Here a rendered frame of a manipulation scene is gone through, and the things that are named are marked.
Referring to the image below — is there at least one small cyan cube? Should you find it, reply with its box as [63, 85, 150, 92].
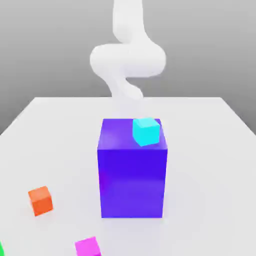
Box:
[132, 117, 161, 147]

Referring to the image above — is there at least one small orange cube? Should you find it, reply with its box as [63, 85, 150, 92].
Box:
[27, 185, 54, 217]

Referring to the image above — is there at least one small magenta cube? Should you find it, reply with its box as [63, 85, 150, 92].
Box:
[74, 236, 102, 256]

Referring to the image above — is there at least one large purple box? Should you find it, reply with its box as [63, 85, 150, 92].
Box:
[96, 118, 168, 219]

